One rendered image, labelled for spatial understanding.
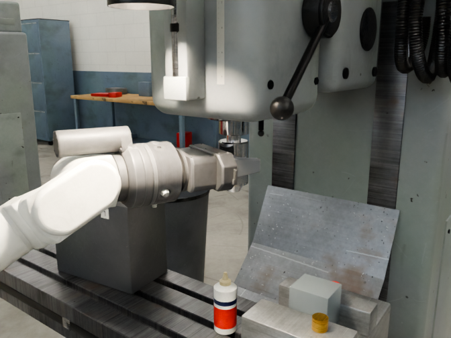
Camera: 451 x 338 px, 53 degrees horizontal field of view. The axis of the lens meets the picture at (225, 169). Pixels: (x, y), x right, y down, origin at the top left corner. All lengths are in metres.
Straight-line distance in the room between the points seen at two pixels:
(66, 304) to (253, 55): 0.62
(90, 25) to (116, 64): 0.83
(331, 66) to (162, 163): 0.30
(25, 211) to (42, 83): 7.33
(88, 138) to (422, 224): 0.68
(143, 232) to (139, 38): 6.20
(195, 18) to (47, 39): 7.36
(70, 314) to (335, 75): 0.66
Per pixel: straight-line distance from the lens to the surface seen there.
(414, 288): 1.06
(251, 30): 0.57
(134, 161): 0.60
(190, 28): 0.59
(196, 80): 0.59
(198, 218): 2.67
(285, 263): 1.06
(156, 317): 0.89
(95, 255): 1.00
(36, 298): 1.06
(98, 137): 0.61
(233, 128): 0.68
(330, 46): 0.73
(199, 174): 0.63
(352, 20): 0.77
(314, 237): 1.05
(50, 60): 7.93
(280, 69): 0.61
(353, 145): 1.01
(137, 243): 0.94
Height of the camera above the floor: 1.39
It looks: 14 degrees down
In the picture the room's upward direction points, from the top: straight up
